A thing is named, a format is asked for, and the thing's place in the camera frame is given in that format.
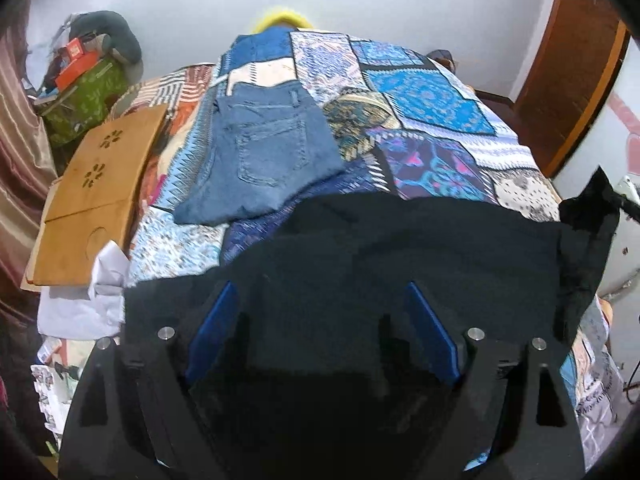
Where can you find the brown wooden door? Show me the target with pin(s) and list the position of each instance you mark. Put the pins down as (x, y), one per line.
(579, 57)

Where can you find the black pants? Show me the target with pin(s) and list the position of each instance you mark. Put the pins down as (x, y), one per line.
(319, 375)

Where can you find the blue patchwork bedspread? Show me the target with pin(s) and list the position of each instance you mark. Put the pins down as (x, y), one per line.
(403, 124)

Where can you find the folded blue jeans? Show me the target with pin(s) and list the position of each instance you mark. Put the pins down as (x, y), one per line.
(266, 144)

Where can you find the striped pink curtain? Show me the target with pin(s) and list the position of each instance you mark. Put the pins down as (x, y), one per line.
(27, 170)

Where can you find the wooden lap desk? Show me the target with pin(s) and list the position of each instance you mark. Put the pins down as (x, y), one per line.
(94, 201)

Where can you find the yellow plush item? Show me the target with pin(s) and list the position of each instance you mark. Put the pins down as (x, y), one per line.
(281, 16)

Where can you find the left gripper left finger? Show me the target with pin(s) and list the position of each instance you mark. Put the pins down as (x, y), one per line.
(131, 417)

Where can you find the green patterned bag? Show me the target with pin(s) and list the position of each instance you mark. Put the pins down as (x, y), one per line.
(84, 104)

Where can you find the orange red box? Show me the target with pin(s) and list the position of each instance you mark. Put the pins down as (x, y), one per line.
(76, 60)

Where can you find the white cloth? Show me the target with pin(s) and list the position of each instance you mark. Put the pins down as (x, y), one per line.
(87, 312)

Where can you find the grey pillow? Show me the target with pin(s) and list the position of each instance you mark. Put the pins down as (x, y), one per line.
(107, 33)

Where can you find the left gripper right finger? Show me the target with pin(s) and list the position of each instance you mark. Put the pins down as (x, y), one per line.
(507, 414)

